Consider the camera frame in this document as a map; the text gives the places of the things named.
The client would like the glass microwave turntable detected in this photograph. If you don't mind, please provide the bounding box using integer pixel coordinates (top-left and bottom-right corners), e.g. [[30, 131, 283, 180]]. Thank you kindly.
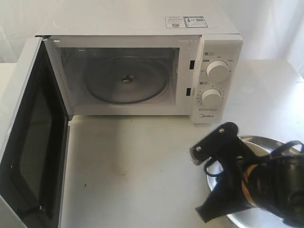
[[85, 56, 170, 105]]

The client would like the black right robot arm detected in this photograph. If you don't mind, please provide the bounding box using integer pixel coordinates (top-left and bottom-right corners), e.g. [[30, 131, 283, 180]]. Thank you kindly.
[[190, 122, 304, 228]]

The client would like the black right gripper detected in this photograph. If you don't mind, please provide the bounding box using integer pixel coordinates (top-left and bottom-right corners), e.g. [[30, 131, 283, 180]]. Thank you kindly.
[[190, 122, 271, 222]]

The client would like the white Midea microwave oven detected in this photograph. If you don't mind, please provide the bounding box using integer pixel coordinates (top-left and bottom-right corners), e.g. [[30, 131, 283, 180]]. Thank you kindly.
[[38, 16, 243, 124]]

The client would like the stainless steel round tray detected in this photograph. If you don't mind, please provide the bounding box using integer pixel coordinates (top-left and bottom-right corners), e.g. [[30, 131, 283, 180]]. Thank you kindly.
[[201, 141, 304, 228]]

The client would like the upper white microwave knob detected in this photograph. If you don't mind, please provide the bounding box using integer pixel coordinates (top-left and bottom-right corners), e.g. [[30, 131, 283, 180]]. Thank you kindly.
[[206, 60, 229, 82]]

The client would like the white microwave knob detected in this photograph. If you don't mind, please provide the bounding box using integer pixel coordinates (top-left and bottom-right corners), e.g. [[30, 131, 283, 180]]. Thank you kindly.
[[206, 60, 229, 82], [201, 89, 222, 108]]

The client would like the lower white microwave knob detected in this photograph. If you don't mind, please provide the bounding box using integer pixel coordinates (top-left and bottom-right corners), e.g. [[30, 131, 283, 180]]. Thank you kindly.
[[201, 89, 222, 108]]

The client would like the white microwave door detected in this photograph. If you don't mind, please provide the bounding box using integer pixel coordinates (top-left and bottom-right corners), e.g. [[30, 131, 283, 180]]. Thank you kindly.
[[0, 37, 69, 228]]

